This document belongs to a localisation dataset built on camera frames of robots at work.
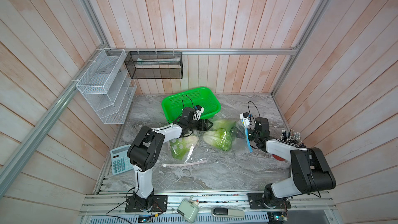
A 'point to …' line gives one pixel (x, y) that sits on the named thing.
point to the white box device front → (189, 209)
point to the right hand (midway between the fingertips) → (229, 128)
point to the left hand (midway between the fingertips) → (208, 126)
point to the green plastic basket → (173, 105)
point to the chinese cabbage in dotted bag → (181, 146)
